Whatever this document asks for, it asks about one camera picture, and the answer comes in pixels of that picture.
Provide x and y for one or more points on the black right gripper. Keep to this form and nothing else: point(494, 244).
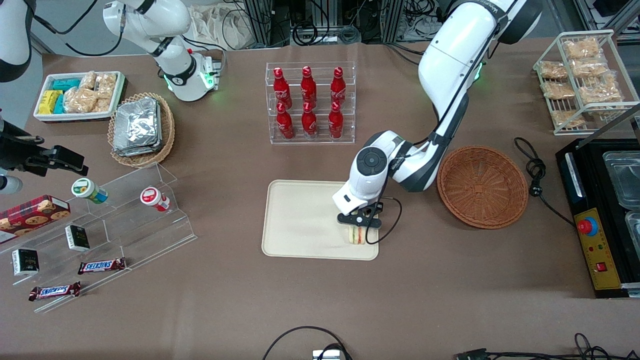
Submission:
point(16, 152)

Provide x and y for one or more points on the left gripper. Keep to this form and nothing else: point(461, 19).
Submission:
point(368, 211)

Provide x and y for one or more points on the triangular sandwich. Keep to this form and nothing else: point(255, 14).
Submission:
point(356, 236)

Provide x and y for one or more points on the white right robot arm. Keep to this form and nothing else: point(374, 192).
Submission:
point(170, 20)

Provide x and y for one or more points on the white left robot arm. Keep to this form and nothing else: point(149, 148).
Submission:
point(450, 55)

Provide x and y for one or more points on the beige rectangular tray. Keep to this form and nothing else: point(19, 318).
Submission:
point(300, 220)

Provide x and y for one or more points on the oval tan wicker basket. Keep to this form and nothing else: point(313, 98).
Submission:
point(167, 135)

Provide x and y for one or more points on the round brown wicker basket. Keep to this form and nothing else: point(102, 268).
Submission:
point(482, 187)

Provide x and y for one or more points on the green-lidded yogurt cup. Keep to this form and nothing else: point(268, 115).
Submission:
point(86, 189)

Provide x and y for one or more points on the white rectangular snack bin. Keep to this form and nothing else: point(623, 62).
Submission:
point(45, 117)

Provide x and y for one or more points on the teal snack pack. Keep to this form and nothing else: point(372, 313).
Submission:
point(66, 84)
point(59, 105)

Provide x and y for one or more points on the red tartan cookie box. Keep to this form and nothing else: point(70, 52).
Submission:
point(30, 217)

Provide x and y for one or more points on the yellow snack pack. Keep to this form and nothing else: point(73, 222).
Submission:
point(49, 101)

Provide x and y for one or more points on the clear bag of rice crackers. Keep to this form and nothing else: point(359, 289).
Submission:
point(80, 100)
point(88, 80)
point(102, 105)
point(106, 85)

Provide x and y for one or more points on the small black box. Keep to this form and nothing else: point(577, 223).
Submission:
point(25, 262)
point(77, 238)

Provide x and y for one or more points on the silver foil pack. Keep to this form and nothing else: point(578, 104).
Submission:
point(136, 122)
point(135, 152)

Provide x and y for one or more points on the clear acrylic bottle rack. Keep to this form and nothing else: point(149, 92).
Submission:
point(350, 130)

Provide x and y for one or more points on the red cola bottle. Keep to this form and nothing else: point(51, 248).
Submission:
point(281, 89)
point(338, 87)
point(309, 124)
point(308, 87)
point(285, 125)
point(336, 124)

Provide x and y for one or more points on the red-lidded yogurt cup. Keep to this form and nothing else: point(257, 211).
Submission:
point(152, 197)

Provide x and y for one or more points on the clear acrylic stepped display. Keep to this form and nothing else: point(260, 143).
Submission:
point(130, 235)

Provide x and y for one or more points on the brown Snickers bar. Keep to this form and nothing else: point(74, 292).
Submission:
point(55, 291)
point(101, 266)

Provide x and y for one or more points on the small silver device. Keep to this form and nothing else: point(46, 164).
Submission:
point(326, 355)

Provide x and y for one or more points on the black machine with yellow panel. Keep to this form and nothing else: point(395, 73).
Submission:
point(567, 165)

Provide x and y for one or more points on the beige canvas bag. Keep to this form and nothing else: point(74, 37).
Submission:
point(220, 25)

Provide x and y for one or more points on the red emergency stop button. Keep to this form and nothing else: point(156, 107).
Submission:
point(587, 226)

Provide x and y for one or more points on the clear bag of fried snacks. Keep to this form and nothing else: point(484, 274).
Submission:
point(554, 71)
point(559, 90)
point(602, 91)
point(582, 48)
point(567, 119)
point(589, 68)

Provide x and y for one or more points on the clear plastic container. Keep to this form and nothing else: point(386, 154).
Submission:
point(625, 175)
point(634, 227)

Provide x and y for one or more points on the grey metal bar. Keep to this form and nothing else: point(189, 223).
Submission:
point(617, 119)

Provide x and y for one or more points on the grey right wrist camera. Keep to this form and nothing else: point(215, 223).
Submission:
point(10, 184)

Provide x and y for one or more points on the aluminium frame post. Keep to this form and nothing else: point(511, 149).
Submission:
point(260, 22)
point(392, 20)

